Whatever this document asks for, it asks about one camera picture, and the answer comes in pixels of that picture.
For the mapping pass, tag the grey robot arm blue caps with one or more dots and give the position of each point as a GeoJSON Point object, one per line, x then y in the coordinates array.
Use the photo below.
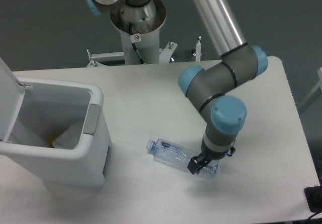
{"type": "Point", "coordinates": [208, 89]}

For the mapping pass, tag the clear plastic water bottle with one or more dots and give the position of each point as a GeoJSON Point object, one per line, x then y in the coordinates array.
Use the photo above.
{"type": "Point", "coordinates": [178, 157]}

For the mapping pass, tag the black device at table edge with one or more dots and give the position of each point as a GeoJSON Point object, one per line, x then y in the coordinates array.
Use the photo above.
{"type": "Point", "coordinates": [313, 198]}

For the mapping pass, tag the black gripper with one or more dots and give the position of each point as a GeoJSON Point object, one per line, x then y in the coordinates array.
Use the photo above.
{"type": "Point", "coordinates": [207, 155]}

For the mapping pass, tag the clear plastic wrapper bag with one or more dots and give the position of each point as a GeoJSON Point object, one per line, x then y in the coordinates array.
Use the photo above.
{"type": "Point", "coordinates": [70, 138]}

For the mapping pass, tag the white trash can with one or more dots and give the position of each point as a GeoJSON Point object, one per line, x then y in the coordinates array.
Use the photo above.
{"type": "Point", "coordinates": [55, 129]}

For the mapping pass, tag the white trash can lid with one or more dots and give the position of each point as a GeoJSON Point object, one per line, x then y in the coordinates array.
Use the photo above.
{"type": "Point", "coordinates": [12, 95]}

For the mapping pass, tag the white metal mounting frame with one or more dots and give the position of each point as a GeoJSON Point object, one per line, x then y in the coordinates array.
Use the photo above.
{"type": "Point", "coordinates": [134, 55]}

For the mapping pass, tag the yellow blue trash in bin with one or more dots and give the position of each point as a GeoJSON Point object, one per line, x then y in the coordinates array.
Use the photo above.
{"type": "Point", "coordinates": [50, 140]}

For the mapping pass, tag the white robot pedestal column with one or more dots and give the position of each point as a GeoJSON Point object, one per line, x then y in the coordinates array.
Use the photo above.
{"type": "Point", "coordinates": [139, 25]}

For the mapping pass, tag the white frame at right edge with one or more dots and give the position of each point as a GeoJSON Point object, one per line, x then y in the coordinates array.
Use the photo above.
{"type": "Point", "coordinates": [311, 96]}

